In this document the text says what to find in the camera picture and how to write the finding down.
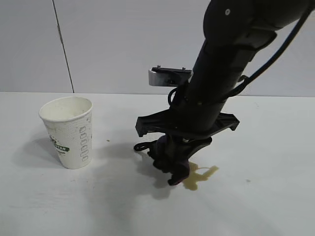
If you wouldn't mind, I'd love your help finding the thin black right camera cable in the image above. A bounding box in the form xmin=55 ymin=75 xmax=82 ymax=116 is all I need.
xmin=168 ymin=87 xmax=184 ymax=107

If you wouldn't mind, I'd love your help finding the purple and black cloth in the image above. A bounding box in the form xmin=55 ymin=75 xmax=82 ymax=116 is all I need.
xmin=134 ymin=137 xmax=191 ymax=186

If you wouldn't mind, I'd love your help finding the brown spilled coffee puddle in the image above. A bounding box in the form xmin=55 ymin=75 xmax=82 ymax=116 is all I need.
xmin=183 ymin=162 xmax=220 ymax=191

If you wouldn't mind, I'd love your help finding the white paper cup green logo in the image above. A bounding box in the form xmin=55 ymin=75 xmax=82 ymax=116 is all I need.
xmin=38 ymin=96 xmax=94 ymax=170

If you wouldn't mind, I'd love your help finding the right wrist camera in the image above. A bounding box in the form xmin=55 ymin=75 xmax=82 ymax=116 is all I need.
xmin=148 ymin=65 xmax=192 ymax=87

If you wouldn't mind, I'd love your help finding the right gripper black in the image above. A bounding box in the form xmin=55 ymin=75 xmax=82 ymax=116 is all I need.
xmin=135 ymin=109 xmax=240 ymax=185

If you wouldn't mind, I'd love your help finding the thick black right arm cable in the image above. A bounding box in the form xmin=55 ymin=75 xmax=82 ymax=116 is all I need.
xmin=221 ymin=0 xmax=312 ymax=101

